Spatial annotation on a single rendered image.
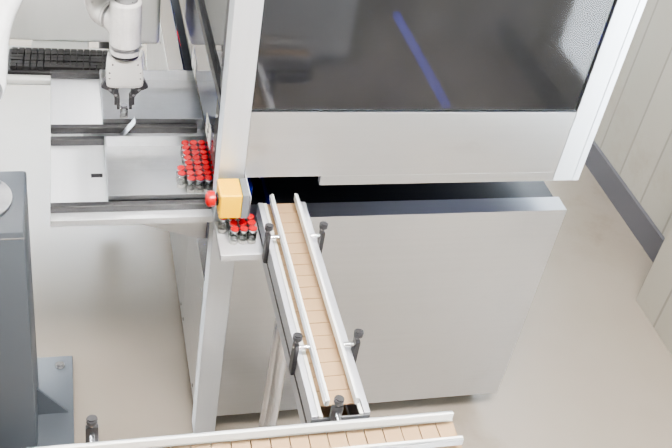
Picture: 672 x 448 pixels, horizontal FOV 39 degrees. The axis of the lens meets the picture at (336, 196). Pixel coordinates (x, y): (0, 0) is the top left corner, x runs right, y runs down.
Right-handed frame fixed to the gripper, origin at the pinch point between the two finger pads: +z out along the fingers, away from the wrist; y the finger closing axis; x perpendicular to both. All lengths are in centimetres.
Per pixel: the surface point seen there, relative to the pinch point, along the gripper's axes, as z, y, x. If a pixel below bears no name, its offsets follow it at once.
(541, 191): 8, -117, 35
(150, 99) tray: 5.9, -8.1, -9.7
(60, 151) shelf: 6.1, 17.5, 15.5
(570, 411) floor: 94, -149, 49
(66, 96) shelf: 6.1, 15.7, -11.4
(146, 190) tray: 5.9, -4.0, 33.3
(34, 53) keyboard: 11, 25, -44
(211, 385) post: 71, -24, 46
